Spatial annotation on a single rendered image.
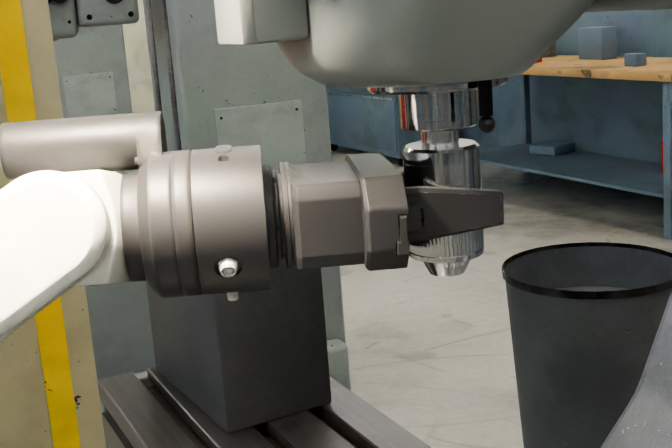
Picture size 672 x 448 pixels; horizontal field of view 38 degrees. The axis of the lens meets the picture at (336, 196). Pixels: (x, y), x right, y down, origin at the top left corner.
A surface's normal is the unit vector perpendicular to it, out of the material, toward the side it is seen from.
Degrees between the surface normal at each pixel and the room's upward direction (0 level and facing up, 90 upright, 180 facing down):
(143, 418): 0
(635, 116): 90
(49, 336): 90
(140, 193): 63
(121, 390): 0
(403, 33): 121
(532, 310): 94
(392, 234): 90
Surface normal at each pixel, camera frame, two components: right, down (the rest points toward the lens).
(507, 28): 0.41, 0.65
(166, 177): 0.02, -0.62
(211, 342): -0.87, 0.16
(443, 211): 0.09, 0.19
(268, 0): 0.44, 0.15
